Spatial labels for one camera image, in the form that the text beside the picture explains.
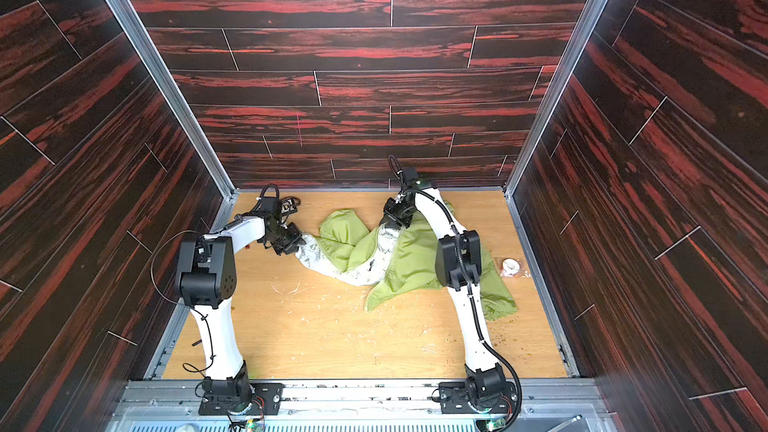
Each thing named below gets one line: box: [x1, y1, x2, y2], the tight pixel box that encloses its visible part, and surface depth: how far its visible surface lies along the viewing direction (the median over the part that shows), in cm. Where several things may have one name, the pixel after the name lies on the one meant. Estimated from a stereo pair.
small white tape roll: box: [501, 258, 520, 277], surface depth 98 cm
